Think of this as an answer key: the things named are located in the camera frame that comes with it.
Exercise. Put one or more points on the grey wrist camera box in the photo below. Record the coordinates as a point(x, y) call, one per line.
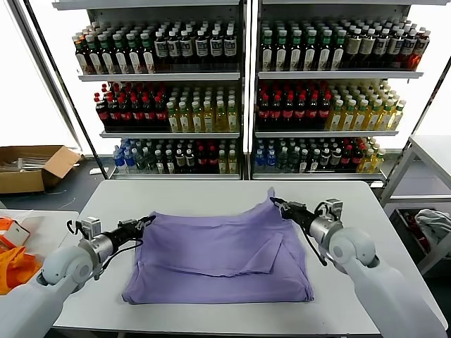
point(333, 208)
point(91, 227)

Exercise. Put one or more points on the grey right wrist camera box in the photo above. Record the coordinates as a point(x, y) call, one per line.
point(333, 208)

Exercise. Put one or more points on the white grey crumpled cloth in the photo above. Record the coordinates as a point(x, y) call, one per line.
point(431, 221)

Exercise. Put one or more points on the white tubes bundle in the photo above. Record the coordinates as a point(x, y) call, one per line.
point(24, 164)

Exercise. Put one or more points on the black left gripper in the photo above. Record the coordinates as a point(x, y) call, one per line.
point(127, 230)

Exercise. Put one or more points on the black storage crate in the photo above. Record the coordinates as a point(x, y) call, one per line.
point(399, 221)

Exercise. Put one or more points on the dark drink bottle white label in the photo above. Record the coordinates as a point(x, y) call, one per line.
point(173, 48)
point(160, 48)
point(201, 48)
point(229, 47)
point(215, 47)
point(186, 48)

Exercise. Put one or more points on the dark drink bottle beige label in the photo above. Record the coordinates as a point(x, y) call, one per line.
point(366, 48)
point(353, 48)

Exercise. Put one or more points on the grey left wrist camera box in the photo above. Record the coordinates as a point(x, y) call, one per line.
point(91, 227)

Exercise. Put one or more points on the purple t-shirt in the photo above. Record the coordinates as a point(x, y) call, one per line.
point(211, 253)

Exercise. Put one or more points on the grey slanted frame beam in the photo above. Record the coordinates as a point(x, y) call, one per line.
point(47, 76)

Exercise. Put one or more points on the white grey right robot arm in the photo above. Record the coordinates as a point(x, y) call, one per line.
point(370, 267)

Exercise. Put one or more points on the small white floor object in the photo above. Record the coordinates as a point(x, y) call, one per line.
point(94, 171)

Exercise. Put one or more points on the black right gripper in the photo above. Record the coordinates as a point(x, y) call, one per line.
point(297, 213)

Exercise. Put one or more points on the clear plastic bag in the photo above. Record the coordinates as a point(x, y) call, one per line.
point(31, 215)

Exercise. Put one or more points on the small yellow drink bottle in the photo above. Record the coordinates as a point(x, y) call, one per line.
point(232, 162)
point(377, 160)
point(365, 161)
point(222, 162)

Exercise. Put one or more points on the black slanted pole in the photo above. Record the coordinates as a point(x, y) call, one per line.
point(65, 87)
point(418, 119)

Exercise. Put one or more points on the orange label tea bottle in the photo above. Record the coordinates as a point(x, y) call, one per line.
point(81, 59)

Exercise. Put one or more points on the red packaged item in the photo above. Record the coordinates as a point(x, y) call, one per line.
point(409, 219)

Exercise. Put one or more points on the green label tea bottle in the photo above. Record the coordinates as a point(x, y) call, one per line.
point(93, 57)
point(325, 52)
point(147, 57)
point(311, 52)
point(266, 52)
point(296, 52)
point(133, 57)
point(120, 57)
point(106, 57)
point(339, 52)
point(281, 52)

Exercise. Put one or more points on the small white carton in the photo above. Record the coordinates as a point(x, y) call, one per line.
point(18, 232)

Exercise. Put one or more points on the white metal frame table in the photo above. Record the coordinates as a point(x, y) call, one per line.
point(431, 147)

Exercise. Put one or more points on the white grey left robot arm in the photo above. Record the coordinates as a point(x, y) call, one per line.
point(67, 267)

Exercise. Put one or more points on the grey metal shelving unit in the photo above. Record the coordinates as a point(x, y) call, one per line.
point(158, 77)
point(337, 75)

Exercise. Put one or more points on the red drink bottle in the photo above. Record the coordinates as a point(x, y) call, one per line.
point(419, 52)

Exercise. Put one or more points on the dark bottle white blue label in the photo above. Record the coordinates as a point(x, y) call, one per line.
point(394, 48)
point(407, 49)
point(381, 48)

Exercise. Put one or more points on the orange plastic bag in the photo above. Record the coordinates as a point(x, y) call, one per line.
point(15, 270)

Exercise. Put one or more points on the open cardboard box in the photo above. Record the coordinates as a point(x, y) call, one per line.
point(20, 182)

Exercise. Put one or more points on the dark green drink bottle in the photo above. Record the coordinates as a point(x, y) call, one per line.
point(292, 161)
point(282, 160)
point(140, 161)
point(150, 162)

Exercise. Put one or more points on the blue drink bottle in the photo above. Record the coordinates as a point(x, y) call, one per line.
point(129, 159)
point(270, 159)
point(259, 159)
point(118, 157)

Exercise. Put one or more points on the small red cap cola bottle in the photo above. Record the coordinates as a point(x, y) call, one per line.
point(211, 161)
point(346, 157)
point(356, 157)
point(201, 161)

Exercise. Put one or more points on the dark bottle white cap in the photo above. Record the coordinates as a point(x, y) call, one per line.
point(303, 162)
point(159, 162)
point(314, 161)
point(179, 161)
point(335, 159)
point(170, 162)
point(190, 161)
point(325, 159)

